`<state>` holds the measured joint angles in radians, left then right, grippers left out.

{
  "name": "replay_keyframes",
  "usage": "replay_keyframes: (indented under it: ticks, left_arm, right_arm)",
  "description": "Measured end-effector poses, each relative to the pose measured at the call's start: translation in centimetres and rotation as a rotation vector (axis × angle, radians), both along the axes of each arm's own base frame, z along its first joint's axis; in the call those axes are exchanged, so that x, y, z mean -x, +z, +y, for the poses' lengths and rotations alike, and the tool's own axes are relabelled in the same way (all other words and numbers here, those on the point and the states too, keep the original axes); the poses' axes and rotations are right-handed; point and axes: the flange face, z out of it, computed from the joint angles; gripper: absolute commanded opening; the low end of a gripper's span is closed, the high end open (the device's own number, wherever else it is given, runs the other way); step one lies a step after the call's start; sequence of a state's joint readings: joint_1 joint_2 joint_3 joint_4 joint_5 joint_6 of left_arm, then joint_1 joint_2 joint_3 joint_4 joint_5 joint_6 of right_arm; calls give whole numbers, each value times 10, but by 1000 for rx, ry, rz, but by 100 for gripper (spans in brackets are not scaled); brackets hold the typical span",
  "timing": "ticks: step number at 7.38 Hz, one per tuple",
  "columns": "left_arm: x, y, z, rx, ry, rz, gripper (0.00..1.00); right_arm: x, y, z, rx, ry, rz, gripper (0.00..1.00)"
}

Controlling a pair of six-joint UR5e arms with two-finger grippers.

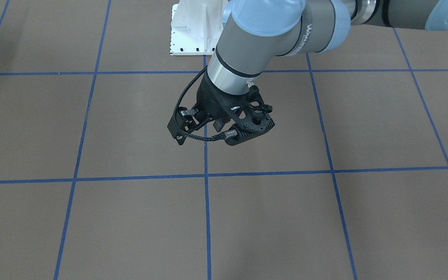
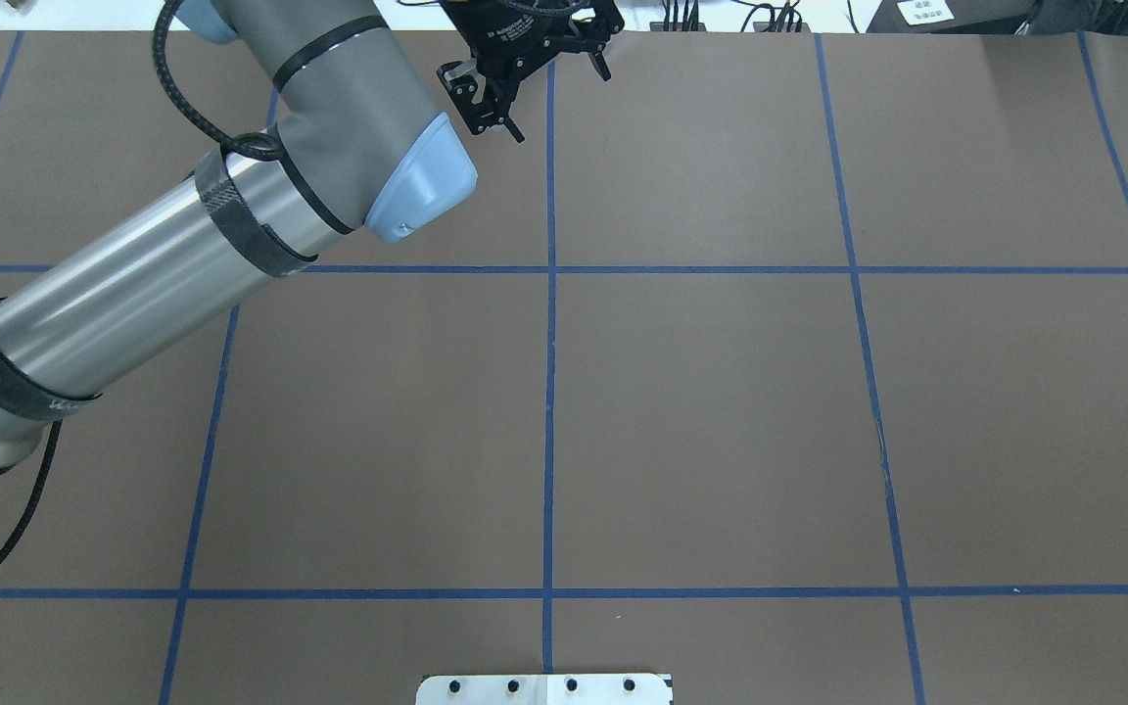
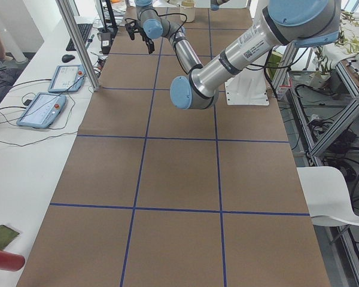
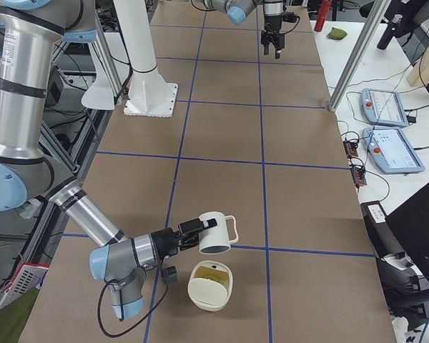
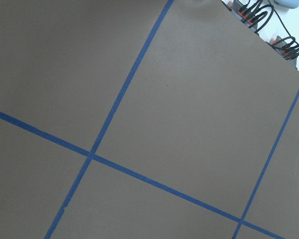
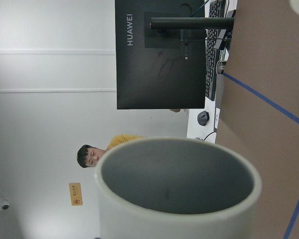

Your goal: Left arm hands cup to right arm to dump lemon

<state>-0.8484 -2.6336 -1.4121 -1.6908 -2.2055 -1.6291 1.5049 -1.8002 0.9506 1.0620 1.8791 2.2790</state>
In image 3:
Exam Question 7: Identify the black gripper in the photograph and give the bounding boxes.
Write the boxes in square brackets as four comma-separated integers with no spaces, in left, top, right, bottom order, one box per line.
[140,29,155,54]

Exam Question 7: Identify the cream bin with swing lid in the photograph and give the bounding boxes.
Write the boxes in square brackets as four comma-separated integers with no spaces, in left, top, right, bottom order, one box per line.
[179,0,196,23]

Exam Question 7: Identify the black keyboard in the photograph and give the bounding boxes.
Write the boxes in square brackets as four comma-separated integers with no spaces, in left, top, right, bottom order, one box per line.
[65,23,94,51]

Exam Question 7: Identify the black computer mouse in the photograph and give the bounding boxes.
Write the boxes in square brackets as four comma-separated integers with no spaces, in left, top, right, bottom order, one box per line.
[61,54,75,63]

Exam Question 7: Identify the upper teach pendant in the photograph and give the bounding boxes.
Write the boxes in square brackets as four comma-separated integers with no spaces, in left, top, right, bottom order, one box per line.
[48,65,86,93]

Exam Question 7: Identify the teach pendant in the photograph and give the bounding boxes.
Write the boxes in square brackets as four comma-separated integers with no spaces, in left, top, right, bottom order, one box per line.
[48,65,86,93]
[16,93,66,129]

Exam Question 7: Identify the lower teach pendant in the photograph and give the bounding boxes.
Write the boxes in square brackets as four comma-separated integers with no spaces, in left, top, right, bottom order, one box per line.
[16,93,66,129]

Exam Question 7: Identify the brown paper table cover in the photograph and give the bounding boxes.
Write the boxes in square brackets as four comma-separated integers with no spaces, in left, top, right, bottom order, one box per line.
[16,6,331,287]

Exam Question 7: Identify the white curved chair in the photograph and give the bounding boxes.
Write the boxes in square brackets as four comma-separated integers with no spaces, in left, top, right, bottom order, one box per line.
[297,166,359,227]

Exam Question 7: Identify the green bean bag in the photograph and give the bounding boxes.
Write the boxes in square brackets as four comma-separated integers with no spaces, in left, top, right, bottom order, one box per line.
[0,225,20,251]

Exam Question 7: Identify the red bottle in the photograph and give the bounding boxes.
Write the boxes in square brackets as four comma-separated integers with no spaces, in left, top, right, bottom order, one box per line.
[0,251,25,271]

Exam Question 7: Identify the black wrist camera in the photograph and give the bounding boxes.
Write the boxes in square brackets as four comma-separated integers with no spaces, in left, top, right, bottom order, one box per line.
[124,19,139,41]

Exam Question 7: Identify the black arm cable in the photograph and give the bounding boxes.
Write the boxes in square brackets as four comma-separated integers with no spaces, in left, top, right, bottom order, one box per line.
[124,12,188,56]

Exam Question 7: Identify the aluminium frame post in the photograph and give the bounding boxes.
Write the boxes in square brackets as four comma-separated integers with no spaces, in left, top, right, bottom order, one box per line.
[56,0,99,91]

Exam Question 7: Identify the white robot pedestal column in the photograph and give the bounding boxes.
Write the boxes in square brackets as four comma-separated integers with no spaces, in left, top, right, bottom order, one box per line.
[225,1,279,106]

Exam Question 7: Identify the aluminium frame rack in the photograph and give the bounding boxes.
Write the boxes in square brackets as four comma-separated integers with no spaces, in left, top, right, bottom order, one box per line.
[276,46,359,286]

